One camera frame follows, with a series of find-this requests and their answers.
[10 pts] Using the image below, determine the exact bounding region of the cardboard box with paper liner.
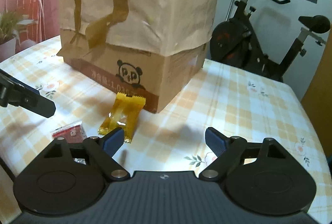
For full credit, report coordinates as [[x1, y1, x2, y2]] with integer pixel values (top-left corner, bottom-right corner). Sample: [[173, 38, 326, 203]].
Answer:
[[59, 0, 217, 113]]

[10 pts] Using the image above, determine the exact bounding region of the wooden door panel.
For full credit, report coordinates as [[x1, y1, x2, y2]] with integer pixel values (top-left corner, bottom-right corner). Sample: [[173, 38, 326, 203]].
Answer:
[[300, 26, 332, 141]]

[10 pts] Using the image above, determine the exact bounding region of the yellow snack packet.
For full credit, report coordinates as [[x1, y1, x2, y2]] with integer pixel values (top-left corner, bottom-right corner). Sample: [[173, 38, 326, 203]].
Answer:
[[98, 93, 146, 143]]

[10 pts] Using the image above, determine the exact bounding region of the checkered table cloth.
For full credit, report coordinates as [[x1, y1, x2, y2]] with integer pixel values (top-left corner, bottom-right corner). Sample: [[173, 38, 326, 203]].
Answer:
[[1, 37, 331, 223]]

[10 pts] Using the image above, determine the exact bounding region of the small red panda packet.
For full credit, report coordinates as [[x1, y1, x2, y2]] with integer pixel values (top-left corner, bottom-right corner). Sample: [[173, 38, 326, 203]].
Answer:
[[51, 121, 87, 143]]

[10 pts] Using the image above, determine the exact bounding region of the black exercise bike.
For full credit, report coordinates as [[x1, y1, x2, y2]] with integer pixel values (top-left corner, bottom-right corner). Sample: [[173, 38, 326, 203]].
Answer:
[[209, 0, 332, 82]]

